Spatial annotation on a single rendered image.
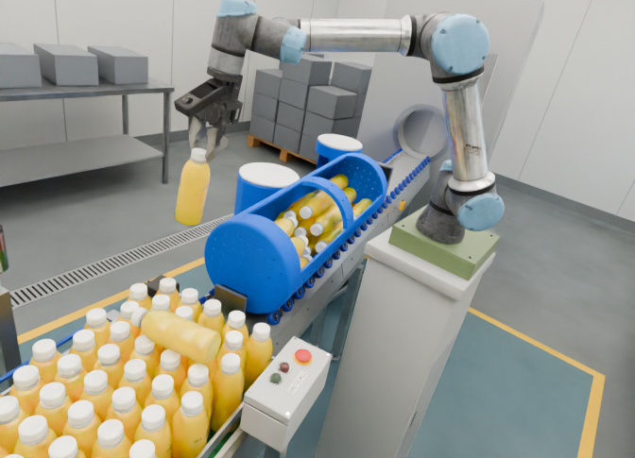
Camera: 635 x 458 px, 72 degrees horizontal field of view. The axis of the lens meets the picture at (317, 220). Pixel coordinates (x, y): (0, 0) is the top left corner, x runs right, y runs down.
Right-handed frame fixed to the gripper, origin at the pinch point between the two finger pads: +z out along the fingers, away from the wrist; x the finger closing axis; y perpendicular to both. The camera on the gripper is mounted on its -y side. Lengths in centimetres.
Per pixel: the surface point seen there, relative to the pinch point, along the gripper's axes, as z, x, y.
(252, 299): 37.6, -19.6, 10.9
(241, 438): 48, -41, -17
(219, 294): 36.7, -12.8, 4.2
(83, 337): 33.8, -6.4, -32.0
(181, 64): 65, 289, 301
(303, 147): 108, 147, 361
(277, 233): 16.2, -19.6, 13.1
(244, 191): 42, 31, 74
